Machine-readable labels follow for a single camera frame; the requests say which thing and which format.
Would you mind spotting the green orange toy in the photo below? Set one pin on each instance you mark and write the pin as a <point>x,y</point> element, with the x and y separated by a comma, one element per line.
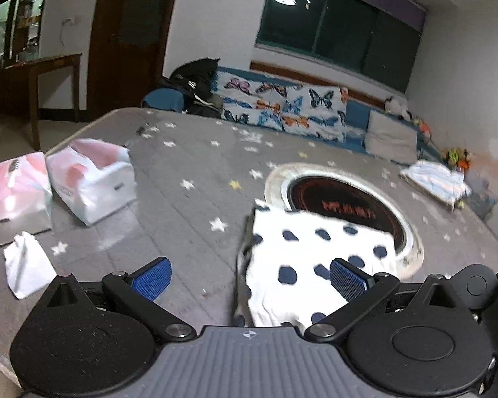
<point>456,157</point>

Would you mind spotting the butterfly print cushion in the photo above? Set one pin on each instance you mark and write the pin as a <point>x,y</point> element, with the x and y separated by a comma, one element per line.
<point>315,112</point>
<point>249,99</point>

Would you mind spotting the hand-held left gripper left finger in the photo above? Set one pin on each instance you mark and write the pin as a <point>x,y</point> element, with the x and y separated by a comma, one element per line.
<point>152,278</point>

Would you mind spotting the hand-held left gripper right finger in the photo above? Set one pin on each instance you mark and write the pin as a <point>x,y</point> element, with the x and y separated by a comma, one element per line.
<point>347,278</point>

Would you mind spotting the dark window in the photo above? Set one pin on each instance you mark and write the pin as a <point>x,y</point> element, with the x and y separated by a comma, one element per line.
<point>340,20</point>

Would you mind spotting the blue sofa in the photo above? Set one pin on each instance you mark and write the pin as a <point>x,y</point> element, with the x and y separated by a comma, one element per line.
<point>357,112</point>

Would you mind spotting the folded striped cloth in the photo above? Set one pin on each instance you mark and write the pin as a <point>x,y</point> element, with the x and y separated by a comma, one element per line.
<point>435,180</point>

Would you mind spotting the black white plush toy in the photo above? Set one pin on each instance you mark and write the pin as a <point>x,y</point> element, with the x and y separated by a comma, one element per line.
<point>394,105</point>

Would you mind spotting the round built-in induction cooker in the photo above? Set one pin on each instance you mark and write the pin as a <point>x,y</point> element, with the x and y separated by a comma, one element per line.
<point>336,195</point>

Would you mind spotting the grey star-print tablecloth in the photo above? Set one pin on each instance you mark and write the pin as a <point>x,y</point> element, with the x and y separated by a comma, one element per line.
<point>182,215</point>

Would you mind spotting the crumpled white tissue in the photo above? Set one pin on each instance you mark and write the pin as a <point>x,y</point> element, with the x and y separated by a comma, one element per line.
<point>27,265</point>

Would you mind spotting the glass display cabinet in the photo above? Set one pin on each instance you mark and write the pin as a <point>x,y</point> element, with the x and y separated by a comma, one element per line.
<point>20,16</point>

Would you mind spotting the pink white tissue pack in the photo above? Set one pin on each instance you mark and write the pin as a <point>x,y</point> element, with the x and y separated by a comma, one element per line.
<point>91,186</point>
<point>16,199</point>

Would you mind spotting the wooden side table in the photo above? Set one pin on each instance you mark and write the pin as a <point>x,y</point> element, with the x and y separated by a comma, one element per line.
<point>45,63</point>

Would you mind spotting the brown wooden door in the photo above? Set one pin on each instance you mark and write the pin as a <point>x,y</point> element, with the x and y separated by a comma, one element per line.
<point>128,41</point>

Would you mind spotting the white polka dot cloth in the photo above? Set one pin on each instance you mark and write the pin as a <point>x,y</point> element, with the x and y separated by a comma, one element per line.
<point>298,248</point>

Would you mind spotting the black bag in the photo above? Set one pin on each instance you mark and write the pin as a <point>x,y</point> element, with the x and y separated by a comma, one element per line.
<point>195,78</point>

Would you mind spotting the grey cushion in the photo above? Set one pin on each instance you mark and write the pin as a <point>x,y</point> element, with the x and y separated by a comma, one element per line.
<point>390,137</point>

